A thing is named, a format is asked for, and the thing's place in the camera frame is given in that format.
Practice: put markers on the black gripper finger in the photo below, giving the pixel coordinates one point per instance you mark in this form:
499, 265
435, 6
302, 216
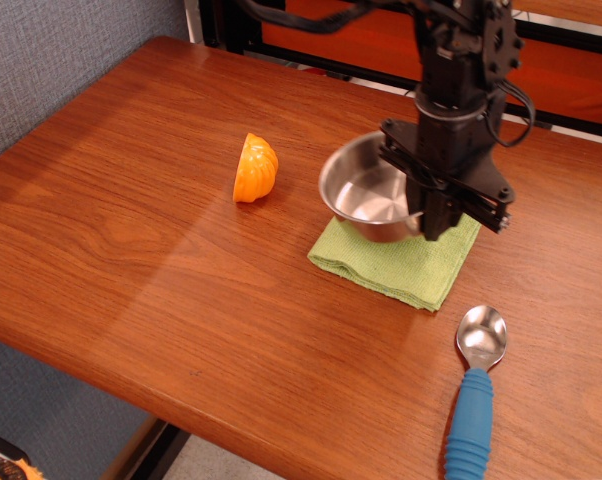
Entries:
414, 196
440, 213

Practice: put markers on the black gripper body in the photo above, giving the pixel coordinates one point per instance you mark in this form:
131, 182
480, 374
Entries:
450, 150

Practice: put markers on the silver pan with wire handle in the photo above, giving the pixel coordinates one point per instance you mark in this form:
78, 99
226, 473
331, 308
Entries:
368, 193

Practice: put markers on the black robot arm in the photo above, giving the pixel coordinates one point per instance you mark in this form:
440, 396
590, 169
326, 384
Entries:
466, 50

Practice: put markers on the yellow-green folded cloth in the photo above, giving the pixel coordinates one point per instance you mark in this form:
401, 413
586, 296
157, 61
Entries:
415, 271

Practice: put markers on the orange panel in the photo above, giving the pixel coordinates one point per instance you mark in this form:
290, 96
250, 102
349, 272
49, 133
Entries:
560, 80

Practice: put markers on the orange plastic half fruit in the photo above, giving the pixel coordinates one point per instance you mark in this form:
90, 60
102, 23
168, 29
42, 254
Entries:
256, 171

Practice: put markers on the dark object bottom left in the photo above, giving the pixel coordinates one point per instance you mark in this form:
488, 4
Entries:
16, 464

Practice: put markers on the spoon with blue handle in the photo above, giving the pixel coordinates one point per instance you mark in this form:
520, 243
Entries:
482, 341

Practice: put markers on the black metal frame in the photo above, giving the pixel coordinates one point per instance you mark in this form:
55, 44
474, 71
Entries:
237, 27

